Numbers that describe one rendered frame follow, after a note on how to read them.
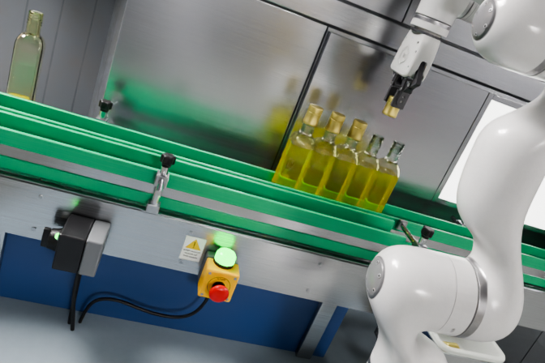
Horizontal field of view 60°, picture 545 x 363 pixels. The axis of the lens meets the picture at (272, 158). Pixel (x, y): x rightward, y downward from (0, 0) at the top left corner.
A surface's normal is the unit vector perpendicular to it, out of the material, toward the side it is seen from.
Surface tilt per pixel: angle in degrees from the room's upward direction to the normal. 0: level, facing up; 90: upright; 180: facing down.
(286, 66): 90
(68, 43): 90
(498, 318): 80
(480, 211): 102
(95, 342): 0
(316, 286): 90
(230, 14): 90
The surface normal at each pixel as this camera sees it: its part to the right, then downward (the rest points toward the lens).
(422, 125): 0.13, 0.39
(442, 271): 0.27, -0.64
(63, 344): 0.35, -0.88
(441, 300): 0.13, 0.03
